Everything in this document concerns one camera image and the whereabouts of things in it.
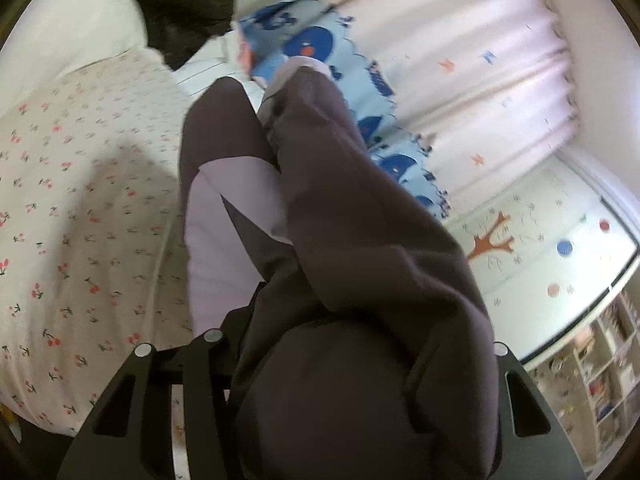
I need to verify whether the white cubby shelf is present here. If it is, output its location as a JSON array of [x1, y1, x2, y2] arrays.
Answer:
[[524, 289, 640, 472]]

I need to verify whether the blue whale print blanket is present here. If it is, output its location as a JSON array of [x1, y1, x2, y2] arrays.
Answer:
[[236, 0, 452, 222]]

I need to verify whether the brown tree wall sticker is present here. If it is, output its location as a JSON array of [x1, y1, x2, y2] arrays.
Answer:
[[466, 210, 516, 262]]

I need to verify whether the black cloth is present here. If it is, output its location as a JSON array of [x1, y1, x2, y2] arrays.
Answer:
[[101, 0, 237, 72]]

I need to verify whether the pink printed curtain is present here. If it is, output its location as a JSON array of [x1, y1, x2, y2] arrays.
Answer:
[[300, 0, 587, 207]]

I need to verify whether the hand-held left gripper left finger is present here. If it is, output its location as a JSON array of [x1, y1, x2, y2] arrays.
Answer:
[[56, 304, 260, 480]]

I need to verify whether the white pillow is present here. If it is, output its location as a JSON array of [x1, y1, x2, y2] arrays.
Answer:
[[0, 0, 151, 92]]

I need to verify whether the cherry print bed sheet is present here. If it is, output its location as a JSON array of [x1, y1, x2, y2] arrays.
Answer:
[[0, 46, 201, 437]]

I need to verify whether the white pleated cloth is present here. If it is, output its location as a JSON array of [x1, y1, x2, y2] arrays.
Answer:
[[171, 29, 266, 112]]

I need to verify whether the two-tone purple jacket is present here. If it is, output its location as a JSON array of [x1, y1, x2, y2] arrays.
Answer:
[[177, 56, 503, 480]]

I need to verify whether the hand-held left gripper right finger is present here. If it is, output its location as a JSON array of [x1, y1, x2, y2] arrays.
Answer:
[[491, 341, 587, 480]]

